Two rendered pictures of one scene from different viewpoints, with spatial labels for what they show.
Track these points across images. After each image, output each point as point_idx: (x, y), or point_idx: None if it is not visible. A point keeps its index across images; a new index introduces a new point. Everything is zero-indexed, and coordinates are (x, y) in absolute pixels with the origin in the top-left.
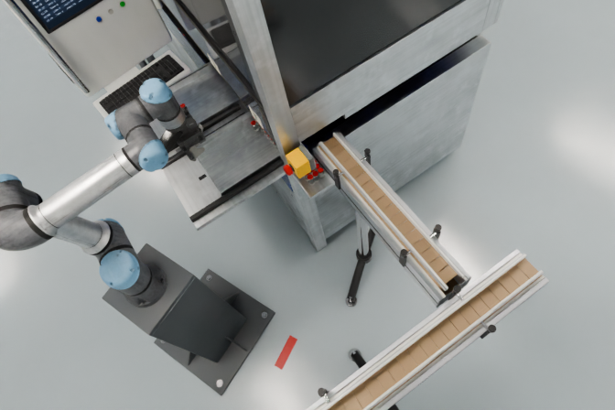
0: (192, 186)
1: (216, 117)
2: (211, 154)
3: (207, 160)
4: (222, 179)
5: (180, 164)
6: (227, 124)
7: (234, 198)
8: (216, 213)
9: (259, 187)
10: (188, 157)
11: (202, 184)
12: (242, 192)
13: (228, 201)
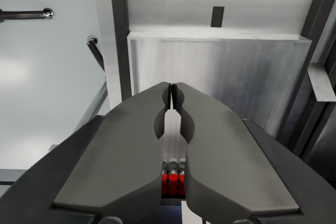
0: None
1: (313, 123)
2: (251, 68)
3: (246, 51)
4: (174, 54)
5: None
6: (274, 134)
7: (115, 51)
8: None
9: (111, 102)
10: (21, 177)
11: (198, 6)
12: (118, 72)
13: (114, 35)
